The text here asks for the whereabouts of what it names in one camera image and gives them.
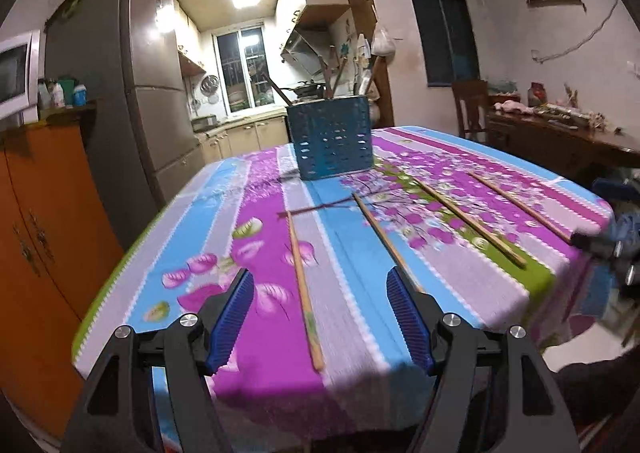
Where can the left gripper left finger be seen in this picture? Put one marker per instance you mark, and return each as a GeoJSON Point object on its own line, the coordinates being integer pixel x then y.
{"type": "Point", "coordinates": [222, 316]}

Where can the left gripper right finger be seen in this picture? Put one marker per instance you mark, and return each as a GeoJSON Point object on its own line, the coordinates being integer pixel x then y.
{"type": "Point", "coordinates": [417, 315]}

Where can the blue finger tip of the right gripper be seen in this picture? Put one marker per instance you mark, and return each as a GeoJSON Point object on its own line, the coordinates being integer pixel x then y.
{"type": "Point", "coordinates": [592, 242]}

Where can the kitchen window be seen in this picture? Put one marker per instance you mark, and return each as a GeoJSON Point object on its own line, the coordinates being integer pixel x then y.
{"type": "Point", "coordinates": [243, 66]}

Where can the wooden chopstick far right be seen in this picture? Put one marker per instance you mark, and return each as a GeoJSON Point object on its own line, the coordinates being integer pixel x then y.
{"type": "Point", "coordinates": [526, 209]}

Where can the dark wooden side table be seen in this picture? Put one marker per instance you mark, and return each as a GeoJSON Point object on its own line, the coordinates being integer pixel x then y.
{"type": "Point", "coordinates": [579, 155]}

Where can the wooden chopstick green end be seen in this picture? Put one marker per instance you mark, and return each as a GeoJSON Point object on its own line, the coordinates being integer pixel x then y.
{"type": "Point", "coordinates": [314, 346]}

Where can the floral striped tablecloth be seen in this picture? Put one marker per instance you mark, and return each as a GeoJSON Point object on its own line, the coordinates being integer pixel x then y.
{"type": "Point", "coordinates": [231, 215]}

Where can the orange wooden cabinet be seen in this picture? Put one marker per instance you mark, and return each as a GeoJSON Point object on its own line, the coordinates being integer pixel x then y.
{"type": "Point", "coordinates": [57, 250]}

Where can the blue perforated utensil holder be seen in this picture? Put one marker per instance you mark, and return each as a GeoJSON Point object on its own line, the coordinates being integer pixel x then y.
{"type": "Point", "coordinates": [331, 136]}

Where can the dark wooden chair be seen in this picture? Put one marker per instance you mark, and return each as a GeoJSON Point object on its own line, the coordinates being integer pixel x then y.
{"type": "Point", "coordinates": [471, 102]}

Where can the blue cup on cabinet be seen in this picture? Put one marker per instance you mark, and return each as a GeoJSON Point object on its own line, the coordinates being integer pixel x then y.
{"type": "Point", "coordinates": [79, 96]}

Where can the hanging white plastic bag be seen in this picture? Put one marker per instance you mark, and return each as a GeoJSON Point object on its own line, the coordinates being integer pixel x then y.
{"type": "Point", "coordinates": [382, 44]}

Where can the white bottle on cabinet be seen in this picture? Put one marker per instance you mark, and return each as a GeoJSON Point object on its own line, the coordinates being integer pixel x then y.
{"type": "Point", "coordinates": [57, 95]}

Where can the green container on cabinet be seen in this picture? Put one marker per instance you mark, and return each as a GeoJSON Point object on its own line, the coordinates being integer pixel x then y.
{"type": "Point", "coordinates": [68, 85]}

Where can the range hood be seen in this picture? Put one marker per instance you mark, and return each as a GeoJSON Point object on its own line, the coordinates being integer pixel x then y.
{"type": "Point", "coordinates": [305, 48]}

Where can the grey refrigerator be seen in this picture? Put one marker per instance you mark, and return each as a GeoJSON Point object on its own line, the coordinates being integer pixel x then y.
{"type": "Point", "coordinates": [142, 149]}

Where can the dark room window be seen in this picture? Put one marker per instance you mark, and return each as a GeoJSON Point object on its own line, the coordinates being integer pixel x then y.
{"type": "Point", "coordinates": [447, 41]}

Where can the white microwave oven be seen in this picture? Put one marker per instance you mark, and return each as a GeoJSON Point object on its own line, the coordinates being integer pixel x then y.
{"type": "Point", "coordinates": [19, 73]}

